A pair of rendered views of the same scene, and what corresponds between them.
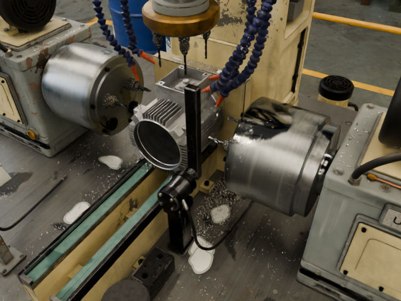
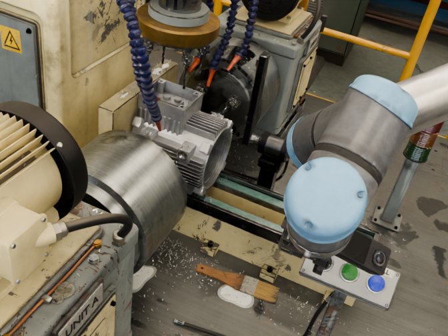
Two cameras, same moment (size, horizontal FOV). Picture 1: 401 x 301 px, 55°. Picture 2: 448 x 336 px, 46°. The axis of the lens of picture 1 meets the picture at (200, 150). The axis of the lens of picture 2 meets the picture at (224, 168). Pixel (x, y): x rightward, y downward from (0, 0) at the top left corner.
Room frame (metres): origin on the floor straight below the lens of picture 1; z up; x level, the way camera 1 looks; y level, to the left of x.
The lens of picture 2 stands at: (1.01, 1.13, 1.76)
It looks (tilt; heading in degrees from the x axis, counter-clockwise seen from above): 37 degrees down; 256
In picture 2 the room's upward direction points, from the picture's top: 10 degrees clockwise
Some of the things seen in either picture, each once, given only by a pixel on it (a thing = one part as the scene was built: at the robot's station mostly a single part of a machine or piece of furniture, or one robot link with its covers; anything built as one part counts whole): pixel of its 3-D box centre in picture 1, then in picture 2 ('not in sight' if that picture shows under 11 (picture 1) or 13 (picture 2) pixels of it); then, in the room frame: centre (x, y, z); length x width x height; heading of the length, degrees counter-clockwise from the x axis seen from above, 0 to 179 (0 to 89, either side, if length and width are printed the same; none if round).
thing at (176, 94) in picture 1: (184, 90); (170, 106); (0.88, 0.04, 1.11); 0.12 x 0.11 x 0.07; 148
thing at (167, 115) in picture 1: (177, 125); (181, 144); (0.85, 0.06, 1.02); 0.20 x 0.19 x 0.19; 148
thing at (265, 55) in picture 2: (193, 136); (256, 101); (0.67, 0.02, 1.12); 0.04 x 0.03 x 0.26; 148
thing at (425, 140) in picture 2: not in sight; (424, 135); (0.23, 0.10, 1.10); 0.06 x 0.06 x 0.04
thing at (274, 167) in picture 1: (292, 160); (234, 84); (0.67, -0.22, 1.04); 0.41 x 0.25 x 0.25; 58
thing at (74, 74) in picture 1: (83, 83); (97, 219); (1.04, 0.36, 1.04); 0.37 x 0.25 x 0.25; 58
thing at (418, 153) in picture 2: not in sight; (418, 149); (0.23, 0.10, 1.05); 0.06 x 0.06 x 0.04
